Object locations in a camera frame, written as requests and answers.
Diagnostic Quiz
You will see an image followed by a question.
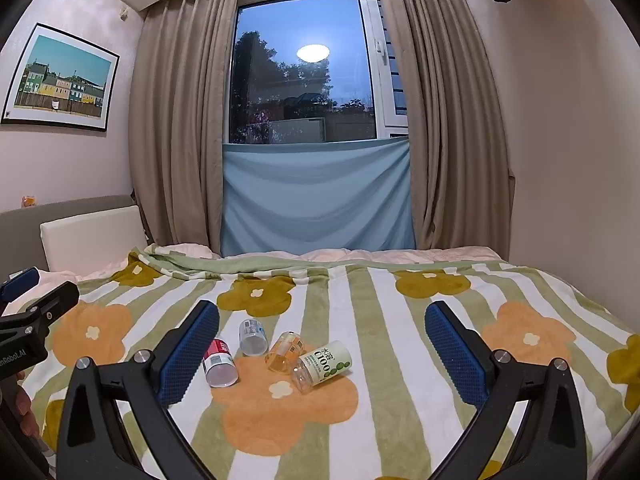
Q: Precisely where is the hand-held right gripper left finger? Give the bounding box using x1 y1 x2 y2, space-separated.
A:
55 300 221 480

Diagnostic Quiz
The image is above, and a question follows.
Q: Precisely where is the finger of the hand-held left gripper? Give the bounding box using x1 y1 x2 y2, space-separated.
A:
0 281 81 343
0 267 41 304

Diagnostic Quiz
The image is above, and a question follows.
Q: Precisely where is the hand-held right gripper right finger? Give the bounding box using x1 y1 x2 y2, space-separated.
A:
424 301 589 480

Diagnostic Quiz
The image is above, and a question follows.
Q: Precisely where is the orange clear cup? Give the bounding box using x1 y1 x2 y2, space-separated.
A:
264 331 305 375

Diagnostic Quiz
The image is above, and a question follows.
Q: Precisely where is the green label clear cup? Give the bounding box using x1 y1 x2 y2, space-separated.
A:
290 340 353 394

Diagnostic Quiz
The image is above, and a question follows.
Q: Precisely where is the person's left hand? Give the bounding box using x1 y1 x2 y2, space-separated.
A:
14 369 42 442

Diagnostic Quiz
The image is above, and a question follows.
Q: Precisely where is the red label can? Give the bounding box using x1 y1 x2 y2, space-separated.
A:
202 338 238 388

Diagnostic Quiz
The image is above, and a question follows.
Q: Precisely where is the grey bed headboard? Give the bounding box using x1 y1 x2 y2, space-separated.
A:
0 194 142 281

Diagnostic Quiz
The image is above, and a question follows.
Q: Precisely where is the white cushion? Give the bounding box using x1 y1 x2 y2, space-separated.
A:
39 205 150 273

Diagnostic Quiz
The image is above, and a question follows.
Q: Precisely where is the floral striped blanket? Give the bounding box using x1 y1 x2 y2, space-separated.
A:
22 245 640 480

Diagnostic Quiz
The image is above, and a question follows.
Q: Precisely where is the pale pink bed sheet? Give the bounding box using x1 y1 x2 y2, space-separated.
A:
145 243 501 264

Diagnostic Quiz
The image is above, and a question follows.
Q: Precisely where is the light blue cloth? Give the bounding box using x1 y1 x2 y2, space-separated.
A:
220 136 417 256

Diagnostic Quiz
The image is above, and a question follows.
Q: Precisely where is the framed houses picture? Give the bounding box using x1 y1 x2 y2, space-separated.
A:
0 23 121 133

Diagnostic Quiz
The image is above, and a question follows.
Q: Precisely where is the beige curtain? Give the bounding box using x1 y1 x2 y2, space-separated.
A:
128 0 240 256
378 0 516 252

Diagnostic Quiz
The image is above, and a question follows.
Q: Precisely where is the window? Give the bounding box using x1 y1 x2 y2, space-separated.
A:
228 0 411 145

